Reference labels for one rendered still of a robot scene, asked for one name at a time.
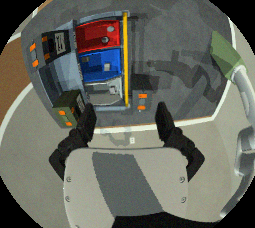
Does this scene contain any grey open bin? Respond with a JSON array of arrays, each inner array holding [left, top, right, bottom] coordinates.
[[84, 74, 123, 105]]

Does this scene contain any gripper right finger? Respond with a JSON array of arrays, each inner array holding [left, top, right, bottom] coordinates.
[[155, 102, 205, 182]]

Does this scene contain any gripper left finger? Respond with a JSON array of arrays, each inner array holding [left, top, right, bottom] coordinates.
[[49, 103, 97, 182]]

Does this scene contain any white round disc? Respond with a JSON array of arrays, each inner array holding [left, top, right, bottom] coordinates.
[[102, 37, 109, 43]]

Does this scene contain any red bin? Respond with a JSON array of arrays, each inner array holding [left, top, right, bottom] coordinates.
[[75, 20, 120, 53]]

